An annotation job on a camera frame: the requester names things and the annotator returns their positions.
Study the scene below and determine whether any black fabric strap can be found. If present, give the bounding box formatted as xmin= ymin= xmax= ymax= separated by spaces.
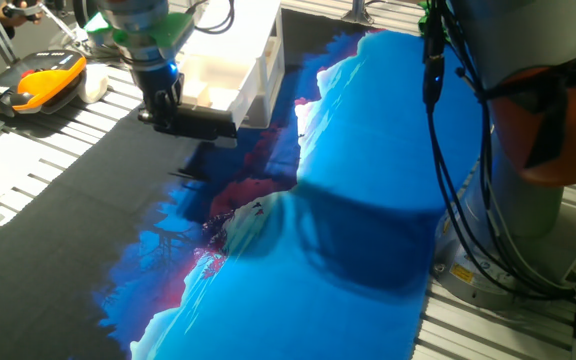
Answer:
xmin=482 ymin=47 xmax=576 ymax=169

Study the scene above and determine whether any small silver drawer cabinet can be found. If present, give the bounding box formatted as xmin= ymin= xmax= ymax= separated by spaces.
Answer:
xmin=177 ymin=0 xmax=287 ymax=130

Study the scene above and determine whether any white drawer with dividers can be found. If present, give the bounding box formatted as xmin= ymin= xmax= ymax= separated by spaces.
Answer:
xmin=175 ymin=51 xmax=262 ymax=149

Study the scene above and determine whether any white foam block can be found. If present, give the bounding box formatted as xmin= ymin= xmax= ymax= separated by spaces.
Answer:
xmin=76 ymin=63 xmax=111 ymax=105

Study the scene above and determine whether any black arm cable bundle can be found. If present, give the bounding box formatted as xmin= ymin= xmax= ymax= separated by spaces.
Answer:
xmin=417 ymin=0 xmax=576 ymax=301

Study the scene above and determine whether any black filament spool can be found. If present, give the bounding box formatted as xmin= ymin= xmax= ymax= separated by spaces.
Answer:
xmin=70 ymin=0 xmax=100 ymax=31

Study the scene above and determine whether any person's hand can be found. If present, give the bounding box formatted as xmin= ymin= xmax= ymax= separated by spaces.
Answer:
xmin=0 ymin=2 xmax=44 ymax=29

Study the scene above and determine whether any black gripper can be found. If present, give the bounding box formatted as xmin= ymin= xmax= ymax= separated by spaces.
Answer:
xmin=131 ymin=60 xmax=186 ymax=135

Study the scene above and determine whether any orange and black teach pendant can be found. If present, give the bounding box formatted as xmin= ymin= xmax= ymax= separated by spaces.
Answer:
xmin=0 ymin=49 xmax=89 ymax=119

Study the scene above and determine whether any small black handheld device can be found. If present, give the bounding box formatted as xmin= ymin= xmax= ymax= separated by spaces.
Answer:
xmin=1 ymin=0 xmax=47 ymax=21

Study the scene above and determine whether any black handle bar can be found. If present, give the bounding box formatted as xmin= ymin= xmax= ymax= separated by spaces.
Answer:
xmin=137 ymin=104 xmax=239 ymax=142

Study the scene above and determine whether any landscape print desk mat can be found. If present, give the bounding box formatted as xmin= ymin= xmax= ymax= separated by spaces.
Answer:
xmin=0 ymin=7 xmax=484 ymax=360

